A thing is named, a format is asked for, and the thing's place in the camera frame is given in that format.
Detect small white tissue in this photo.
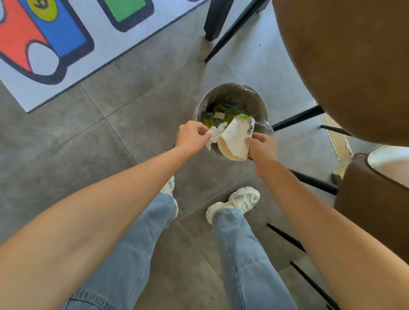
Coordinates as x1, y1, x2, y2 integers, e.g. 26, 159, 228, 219
205, 122, 228, 151

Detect person's right white sneaker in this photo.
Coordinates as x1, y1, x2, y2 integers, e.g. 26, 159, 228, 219
205, 187, 261, 225

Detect person's blue jeans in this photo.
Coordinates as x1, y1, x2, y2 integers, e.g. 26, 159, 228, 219
60, 191, 298, 310

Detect person's right hand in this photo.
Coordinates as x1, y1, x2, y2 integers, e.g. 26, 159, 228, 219
244, 132, 279, 178

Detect colourful hopscotch rug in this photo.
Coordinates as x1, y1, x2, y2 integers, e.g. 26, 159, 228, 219
0, 0, 208, 113

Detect person's left hand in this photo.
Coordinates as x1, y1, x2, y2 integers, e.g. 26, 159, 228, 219
175, 121, 213, 157

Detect person's left white sneaker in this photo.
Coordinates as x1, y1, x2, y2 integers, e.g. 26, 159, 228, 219
159, 175, 179, 224

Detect crushed white paper cup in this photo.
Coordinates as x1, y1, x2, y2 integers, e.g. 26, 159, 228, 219
217, 115, 255, 161

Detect green yellow paper scraps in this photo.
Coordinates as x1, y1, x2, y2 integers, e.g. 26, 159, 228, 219
204, 102, 250, 128

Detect person's left forearm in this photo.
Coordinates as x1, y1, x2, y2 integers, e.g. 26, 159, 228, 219
0, 146, 189, 310

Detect brown upholstered chair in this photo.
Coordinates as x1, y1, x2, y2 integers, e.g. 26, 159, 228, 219
267, 145, 409, 310

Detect round trash bin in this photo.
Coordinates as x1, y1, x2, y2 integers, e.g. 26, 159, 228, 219
195, 82, 274, 160

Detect person's white sneaker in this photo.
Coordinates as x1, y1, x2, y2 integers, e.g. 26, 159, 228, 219
159, 175, 179, 224
205, 187, 261, 225

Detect person's right forearm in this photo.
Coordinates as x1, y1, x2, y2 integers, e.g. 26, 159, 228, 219
255, 159, 409, 310

